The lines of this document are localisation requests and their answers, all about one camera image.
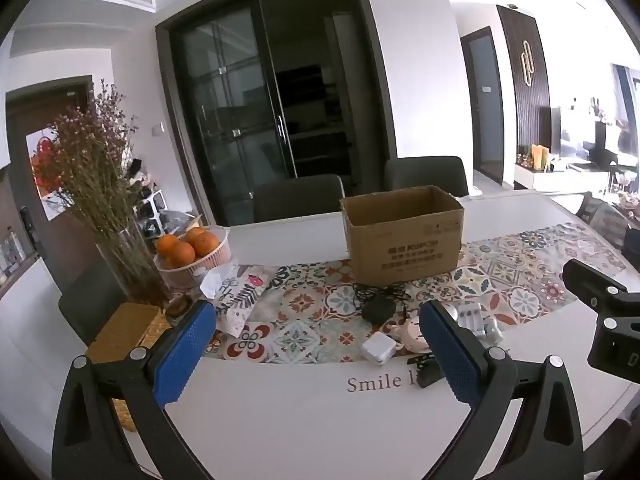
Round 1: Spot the brown wooden door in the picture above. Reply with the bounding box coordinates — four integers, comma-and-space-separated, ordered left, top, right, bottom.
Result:
4, 75, 96, 301

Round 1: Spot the red door decoration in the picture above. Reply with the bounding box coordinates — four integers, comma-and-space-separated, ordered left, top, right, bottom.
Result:
30, 135, 66, 196

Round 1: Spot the grey patterned chair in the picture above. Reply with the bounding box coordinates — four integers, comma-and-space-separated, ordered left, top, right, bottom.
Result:
575, 192, 632, 251

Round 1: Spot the glass vase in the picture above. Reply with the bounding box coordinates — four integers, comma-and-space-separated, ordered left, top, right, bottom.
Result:
95, 225, 172, 311

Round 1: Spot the white charger plug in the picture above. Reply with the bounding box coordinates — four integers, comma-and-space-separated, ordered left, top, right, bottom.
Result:
361, 335, 403, 365

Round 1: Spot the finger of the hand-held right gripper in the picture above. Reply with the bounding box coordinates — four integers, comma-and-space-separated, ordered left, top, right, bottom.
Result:
562, 259, 640, 317

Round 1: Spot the patterned tile-print table runner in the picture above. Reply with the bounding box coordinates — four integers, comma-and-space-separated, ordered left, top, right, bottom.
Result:
200, 220, 628, 366

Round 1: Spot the dark glass sliding door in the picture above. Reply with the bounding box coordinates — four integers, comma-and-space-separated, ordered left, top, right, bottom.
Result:
155, 0, 398, 228

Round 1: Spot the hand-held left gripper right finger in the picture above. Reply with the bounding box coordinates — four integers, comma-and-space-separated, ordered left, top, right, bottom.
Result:
419, 300, 585, 480

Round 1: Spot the woven straw box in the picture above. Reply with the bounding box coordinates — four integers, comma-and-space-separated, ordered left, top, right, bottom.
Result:
85, 302, 173, 433

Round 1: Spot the white storage rack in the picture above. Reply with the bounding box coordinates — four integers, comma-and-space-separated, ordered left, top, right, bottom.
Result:
125, 157, 169, 238

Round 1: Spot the white battery charger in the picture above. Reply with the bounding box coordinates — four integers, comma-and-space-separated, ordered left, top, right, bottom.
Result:
457, 302, 493, 342

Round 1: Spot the black power adapter with cable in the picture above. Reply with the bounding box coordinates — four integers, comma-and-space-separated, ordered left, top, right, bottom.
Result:
352, 282, 413, 325

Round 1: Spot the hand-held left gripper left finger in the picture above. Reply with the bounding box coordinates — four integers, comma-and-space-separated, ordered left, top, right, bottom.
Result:
51, 300, 217, 480

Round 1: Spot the dried flower bouquet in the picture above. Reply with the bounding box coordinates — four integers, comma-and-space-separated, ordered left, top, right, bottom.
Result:
32, 79, 151, 261

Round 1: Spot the dark narrow door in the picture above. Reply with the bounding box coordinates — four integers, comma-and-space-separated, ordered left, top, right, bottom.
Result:
460, 25, 506, 186

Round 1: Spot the dark grey chair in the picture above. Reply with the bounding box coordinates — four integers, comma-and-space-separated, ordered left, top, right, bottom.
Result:
57, 260, 132, 347
252, 175, 346, 223
384, 156, 470, 198

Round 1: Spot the dark slatted wall panel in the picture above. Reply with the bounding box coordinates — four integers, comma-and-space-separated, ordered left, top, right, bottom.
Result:
495, 4, 554, 191

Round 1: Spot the black clip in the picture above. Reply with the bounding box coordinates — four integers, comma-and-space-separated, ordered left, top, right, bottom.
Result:
407, 352, 443, 388

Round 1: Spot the printed fabric tissue pouch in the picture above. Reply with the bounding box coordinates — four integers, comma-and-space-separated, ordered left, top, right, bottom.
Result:
200, 262, 278, 336

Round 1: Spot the white low cabinet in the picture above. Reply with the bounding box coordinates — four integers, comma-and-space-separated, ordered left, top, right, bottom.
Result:
515, 162, 640, 196

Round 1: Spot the brown cardboard box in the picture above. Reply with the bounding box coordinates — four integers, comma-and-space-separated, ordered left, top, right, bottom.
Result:
340, 185, 465, 285

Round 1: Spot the white plastic fruit basket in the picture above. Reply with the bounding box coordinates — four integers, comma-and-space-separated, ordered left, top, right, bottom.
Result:
154, 226, 236, 288

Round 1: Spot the small dark dish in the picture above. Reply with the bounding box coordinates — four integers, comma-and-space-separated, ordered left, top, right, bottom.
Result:
165, 295, 194, 319

